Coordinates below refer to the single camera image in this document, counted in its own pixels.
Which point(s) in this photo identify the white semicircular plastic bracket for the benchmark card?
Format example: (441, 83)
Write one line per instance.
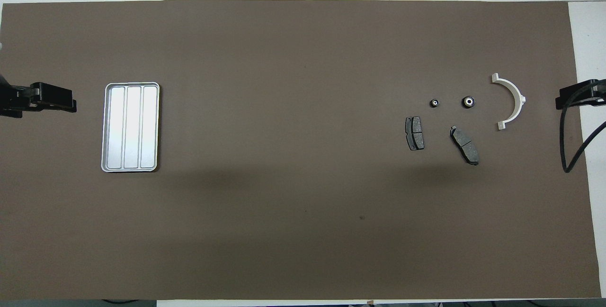
(516, 93)

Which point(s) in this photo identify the long dark brake pad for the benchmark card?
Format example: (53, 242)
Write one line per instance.
(465, 146)

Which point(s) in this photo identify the small black bearing gear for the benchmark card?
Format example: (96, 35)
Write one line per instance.
(434, 103)

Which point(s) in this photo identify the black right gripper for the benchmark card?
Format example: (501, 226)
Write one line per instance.
(600, 91)

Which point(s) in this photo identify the brown table mat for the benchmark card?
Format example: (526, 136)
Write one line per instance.
(303, 203)

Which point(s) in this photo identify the large black bearing gear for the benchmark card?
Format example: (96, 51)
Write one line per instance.
(468, 102)

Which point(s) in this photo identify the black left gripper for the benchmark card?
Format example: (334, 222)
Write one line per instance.
(12, 101)

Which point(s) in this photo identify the silver metal compartment tray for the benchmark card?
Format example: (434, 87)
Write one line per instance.
(130, 127)

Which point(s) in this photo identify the short dark brake pad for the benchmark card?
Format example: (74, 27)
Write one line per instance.
(415, 134)

